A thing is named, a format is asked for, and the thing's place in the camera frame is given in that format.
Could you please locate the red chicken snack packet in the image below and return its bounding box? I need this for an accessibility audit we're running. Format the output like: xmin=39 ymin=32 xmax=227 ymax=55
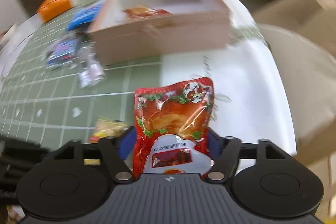
xmin=132 ymin=77 xmax=214 ymax=177

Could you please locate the white red snack packet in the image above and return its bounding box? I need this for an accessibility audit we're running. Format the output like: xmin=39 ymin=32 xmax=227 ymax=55
xmin=45 ymin=34 xmax=80 ymax=67

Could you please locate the blue seaweed snack packet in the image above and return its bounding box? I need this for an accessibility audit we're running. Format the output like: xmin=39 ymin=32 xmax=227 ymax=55
xmin=66 ymin=0 xmax=105 ymax=31

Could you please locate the yellow snack packet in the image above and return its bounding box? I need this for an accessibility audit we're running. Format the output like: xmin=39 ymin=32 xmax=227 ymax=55
xmin=89 ymin=117 xmax=129 ymax=143

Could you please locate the clear plastic wrapped packet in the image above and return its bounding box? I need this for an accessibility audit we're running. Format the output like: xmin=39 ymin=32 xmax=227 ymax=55
xmin=76 ymin=43 xmax=106 ymax=89

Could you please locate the green grid tablecloth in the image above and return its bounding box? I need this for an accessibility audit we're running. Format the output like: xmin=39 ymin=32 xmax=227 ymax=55
xmin=1 ymin=9 xmax=162 ymax=149

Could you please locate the red packet inside box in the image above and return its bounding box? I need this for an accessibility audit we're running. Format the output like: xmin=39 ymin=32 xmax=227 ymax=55
xmin=123 ymin=6 xmax=171 ymax=21

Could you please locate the pink cardboard box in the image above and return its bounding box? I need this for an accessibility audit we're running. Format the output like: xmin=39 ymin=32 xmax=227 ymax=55
xmin=88 ymin=0 xmax=233 ymax=65

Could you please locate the beige armchair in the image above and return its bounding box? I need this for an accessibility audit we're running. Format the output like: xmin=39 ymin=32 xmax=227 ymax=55
xmin=252 ymin=0 xmax=336 ymax=167

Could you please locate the orange tissue box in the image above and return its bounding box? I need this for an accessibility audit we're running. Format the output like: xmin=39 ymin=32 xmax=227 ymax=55
xmin=37 ymin=0 xmax=75 ymax=23

